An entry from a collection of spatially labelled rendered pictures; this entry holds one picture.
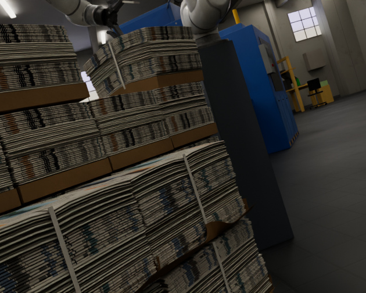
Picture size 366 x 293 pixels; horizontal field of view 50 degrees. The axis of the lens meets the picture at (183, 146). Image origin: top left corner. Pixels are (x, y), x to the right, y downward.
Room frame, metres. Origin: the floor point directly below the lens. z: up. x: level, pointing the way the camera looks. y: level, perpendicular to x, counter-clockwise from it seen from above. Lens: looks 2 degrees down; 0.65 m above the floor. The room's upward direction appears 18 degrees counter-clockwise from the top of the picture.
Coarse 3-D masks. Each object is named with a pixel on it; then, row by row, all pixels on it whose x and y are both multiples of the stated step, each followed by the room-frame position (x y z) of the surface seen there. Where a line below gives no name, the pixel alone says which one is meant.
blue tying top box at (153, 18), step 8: (160, 8) 3.42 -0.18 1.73; (168, 8) 3.39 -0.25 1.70; (176, 8) 3.51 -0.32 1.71; (144, 16) 3.48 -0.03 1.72; (152, 16) 3.45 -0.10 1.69; (160, 16) 3.43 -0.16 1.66; (168, 16) 3.40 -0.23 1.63; (176, 16) 3.44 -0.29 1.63; (128, 24) 3.55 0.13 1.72; (136, 24) 3.52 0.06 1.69; (144, 24) 3.49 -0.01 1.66; (152, 24) 3.46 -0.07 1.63; (160, 24) 3.43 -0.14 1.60; (128, 32) 3.55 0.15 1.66
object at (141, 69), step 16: (144, 32) 1.41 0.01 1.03; (160, 32) 1.47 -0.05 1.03; (176, 32) 1.54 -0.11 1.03; (192, 32) 1.62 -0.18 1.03; (128, 48) 1.48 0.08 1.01; (144, 48) 1.43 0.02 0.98; (160, 48) 1.45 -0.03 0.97; (176, 48) 1.52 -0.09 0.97; (192, 48) 1.60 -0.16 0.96; (128, 64) 1.50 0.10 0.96; (144, 64) 1.46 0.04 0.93; (160, 64) 1.44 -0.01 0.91; (176, 64) 1.52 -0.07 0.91; (192, 64) 1.59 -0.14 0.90; (128, 80) 1.52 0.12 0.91
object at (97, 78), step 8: (104, 48) 1.57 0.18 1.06; (96, 56) 1.60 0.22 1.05; (104, 56) 1.58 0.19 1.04; (88, 64) 1.64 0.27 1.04; (96, 64) 1.61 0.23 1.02; (104, 64) 1.59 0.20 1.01; (88, 72) 1.66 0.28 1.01; (96, 72) 1.63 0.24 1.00; (104, 72) 1.60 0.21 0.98; (112, 72) 1.57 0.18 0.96; (96, 80) 1.64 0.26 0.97; (104, 80) 1.61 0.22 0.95; (112, 80) 1.58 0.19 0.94; (96, 88) 1.65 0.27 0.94; (104, 88) 1.62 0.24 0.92; (112, 88) 1.59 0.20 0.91; (104, 96) 1.63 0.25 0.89
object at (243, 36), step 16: (224, 32) 5.55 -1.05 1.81; (240, 32) 5.37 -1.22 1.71; (256, 32) 5.48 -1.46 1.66; (240, 48) 5.39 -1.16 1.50; (256, 48) 5.31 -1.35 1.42; (240, 64) 5.42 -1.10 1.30; (256, 64) 5.34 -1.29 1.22; (272, 64) 5.39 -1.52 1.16; (256, 80) 5.36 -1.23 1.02; (272, 80) 5.54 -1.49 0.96; (256, 96) 5.39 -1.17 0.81; (272, 96) 5.31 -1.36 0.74; (256, 112) 5.41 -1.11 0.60; (272, 112) 5.33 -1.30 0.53; (288, 112) 6.14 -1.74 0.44; (272, 128) 5.36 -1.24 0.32; (288, 128) 5.60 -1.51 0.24; (272, 144) 5.38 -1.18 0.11; (288, 144) 5.30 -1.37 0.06
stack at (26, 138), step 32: (128, 96) 1.29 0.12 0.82; (160, 96) 1.41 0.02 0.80; (192, 96) 1.54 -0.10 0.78; (0, 128) 0.94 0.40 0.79; (32, 128) 1.01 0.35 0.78; (64, 128) 1.07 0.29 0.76; (96, 128) 1.17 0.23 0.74; (128, 128) 1.25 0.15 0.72; (160, 128) 1.36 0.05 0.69; (192, 128) 1.49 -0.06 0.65; (0, 160) 0.93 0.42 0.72; (32, 160) 0.99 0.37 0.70; (64, 160) 1.05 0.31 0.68; (96, 160) 1.13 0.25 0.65; (0, 192) 0.91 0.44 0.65; (64, 192) 1.04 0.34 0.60
